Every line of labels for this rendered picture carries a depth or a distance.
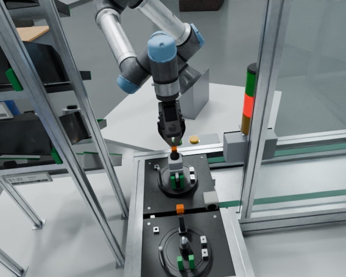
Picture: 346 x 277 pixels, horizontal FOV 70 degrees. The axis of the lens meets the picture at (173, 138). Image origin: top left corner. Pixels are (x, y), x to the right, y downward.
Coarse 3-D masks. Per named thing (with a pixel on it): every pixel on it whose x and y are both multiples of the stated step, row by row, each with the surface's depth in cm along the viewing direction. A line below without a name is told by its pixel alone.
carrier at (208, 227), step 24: (168, 216) 75; (192, 216) 75; (216, 216) 74; (144, 240) 70; (168, 240) 68; (192, 240) 67; (216, 240) 68; (144, 264) 65; (168, 264) 63; (192, 264) 60; (216, 264) 63
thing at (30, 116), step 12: (0, 120) 53; (12, 120) 50; (24, 120) 50; (36, 120) 49; (60, 120) 53; (72, 120) 58; (84, 120) 63; (0, 132) 51; (12, 132) 51; (24, 132) 50; (36, 132) 50; (72, 132) 58; (84, 132) 63; (0, 144) 52; (12, 144) 51; (24, 144) 51; (36, 144) 51; (48, 144) 50; (72, 144) 58
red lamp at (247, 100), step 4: (244, 92) 52; (244, 96) 52; (248, 96) 51; (244, 100) 53; (248, 100) 51; (252, 100) 51; (244, 104) 53; (248, 104) 52; (244, 108) 53; (248, 108) 52; (244, 112) 54; (248, 112) 53; (248, 116) 53
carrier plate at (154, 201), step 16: (160, 160) 94; (192, 160) 93; (144, 176) 89; (208, 176) 86; (144, 192) 83; (160, 192) 83; (192, 192) 81; (144, 208) 78; (160, 208) 78; (192, 208) 77
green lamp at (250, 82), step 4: (248, 72) 48; (248, 76) 49; (252, 76) 48; (248, 80) 49; (252, 80) 48; (248, 84) 49; (252, 84) 49; (248, 88) 50; (252, 88) 49; (248, 92) 50; (252, 92) 50; (252, 96) 50
